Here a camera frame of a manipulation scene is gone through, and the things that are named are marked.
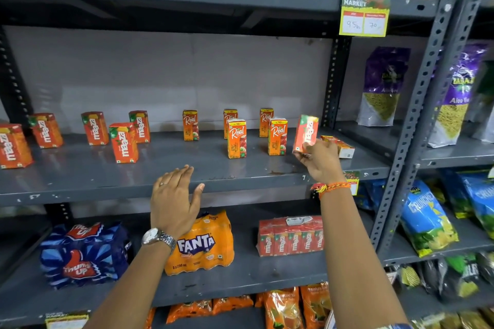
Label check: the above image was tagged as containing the person's left hand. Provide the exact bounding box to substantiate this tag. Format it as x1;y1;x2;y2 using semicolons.
149;164;206;241

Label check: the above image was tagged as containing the person's right hand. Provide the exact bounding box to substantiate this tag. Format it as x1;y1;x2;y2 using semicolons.
293;139;346;186

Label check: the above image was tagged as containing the red Maaza carton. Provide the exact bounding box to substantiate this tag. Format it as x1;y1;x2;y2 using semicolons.
292;115;320;158

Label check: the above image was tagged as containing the row of Real cartons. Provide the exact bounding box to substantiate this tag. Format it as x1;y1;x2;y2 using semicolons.
182;107;288;156

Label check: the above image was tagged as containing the grey metal shelf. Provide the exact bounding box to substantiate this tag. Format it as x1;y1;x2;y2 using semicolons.
0;0;470;329

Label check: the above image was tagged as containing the row of Maaza cartons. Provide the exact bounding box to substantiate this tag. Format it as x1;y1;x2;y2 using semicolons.
0;110;151;170

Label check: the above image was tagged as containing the person's right forearm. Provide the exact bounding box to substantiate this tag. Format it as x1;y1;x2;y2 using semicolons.
319;186;410;329

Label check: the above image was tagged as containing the person's left forearm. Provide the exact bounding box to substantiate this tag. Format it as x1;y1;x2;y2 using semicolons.
83;242;172;329

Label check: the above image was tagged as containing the red Maaza multipack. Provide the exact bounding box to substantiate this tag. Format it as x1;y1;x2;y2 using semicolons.
256;215;325;258

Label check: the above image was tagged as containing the yellow price tag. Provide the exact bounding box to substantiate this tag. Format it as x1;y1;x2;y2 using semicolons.
339;0;391;38
45;311;90;329
343;170;360;196

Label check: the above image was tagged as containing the silver wristwatch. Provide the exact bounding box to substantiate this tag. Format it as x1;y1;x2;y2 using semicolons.
141;227;177;254

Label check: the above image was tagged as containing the orange soda bottle pack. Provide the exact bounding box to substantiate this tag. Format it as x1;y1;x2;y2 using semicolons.
164;210;235;277

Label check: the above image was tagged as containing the blue chip bag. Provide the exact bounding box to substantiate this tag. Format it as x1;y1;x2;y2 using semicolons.
399;180;460;258
439;170;475;220
354;179;383;213
459;174;494;241

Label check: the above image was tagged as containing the blue cola bottle pack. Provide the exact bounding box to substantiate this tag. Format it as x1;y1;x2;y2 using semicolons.
40;222;132;290

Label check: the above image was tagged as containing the yellow patterned small bag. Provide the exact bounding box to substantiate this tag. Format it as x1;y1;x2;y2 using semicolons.
397;264;422;289

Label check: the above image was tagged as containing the row of orange snack packets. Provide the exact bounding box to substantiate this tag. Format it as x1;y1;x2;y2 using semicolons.
145;282;332;329

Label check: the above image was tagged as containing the dark snack bag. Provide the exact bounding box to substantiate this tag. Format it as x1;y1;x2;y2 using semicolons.
418;259;440;297

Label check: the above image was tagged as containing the green black snack bag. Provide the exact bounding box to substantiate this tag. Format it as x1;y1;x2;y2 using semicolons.
438;253;481;301

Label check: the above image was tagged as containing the row of olive snack packets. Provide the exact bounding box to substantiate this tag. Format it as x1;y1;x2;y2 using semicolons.
411;309;494;329

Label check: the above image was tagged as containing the orange thread bracelet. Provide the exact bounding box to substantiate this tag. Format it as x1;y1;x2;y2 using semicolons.
310;181;352;200

